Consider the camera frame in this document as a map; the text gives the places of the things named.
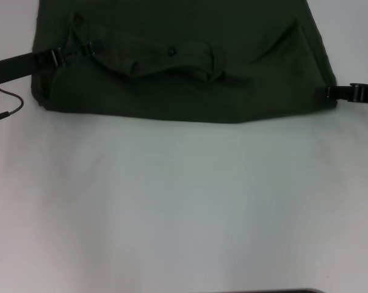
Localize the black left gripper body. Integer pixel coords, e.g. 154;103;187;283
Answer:
0;48;66;84

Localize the dark green FREE! t-shirt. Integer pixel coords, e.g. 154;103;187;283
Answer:
30;0;338;125

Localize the black cable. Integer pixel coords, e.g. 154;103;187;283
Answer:
0;88;25;125

